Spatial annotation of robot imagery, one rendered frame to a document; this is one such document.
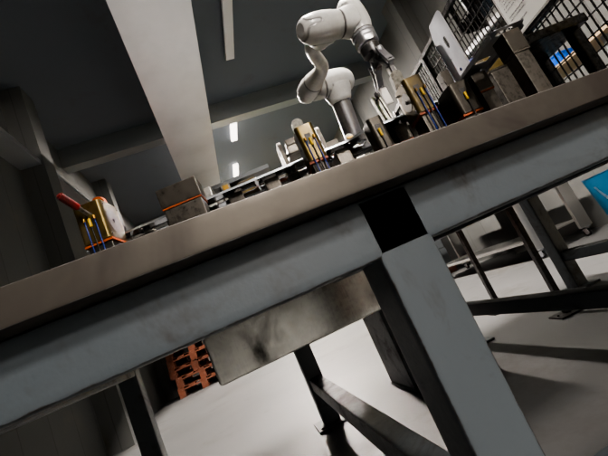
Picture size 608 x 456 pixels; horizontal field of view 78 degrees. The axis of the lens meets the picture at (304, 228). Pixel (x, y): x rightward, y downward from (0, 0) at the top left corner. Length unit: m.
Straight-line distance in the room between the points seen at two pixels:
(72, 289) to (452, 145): 0.45
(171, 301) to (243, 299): 0.08
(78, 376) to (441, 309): 0.40
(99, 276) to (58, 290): 0.04
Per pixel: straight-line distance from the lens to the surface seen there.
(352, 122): 2.09
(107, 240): 1.15
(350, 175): 0.44
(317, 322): 0.70
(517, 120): 0.59
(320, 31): 1.51
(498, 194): 0.57
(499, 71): 1.46
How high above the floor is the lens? 0.57
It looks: 10 degrees up
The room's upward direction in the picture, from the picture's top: 24 degrees counter-clockwise
